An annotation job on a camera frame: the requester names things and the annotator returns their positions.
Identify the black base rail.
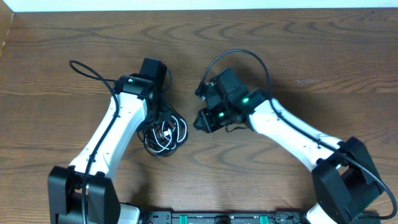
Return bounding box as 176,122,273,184
136,210,382,224

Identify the white usb cable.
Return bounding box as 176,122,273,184
146,115,188,154

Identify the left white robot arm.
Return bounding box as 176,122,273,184
48,58,167,223

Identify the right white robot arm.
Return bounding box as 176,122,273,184
193,69,386,223

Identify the cardboard box edge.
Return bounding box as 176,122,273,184
0,0,14,55

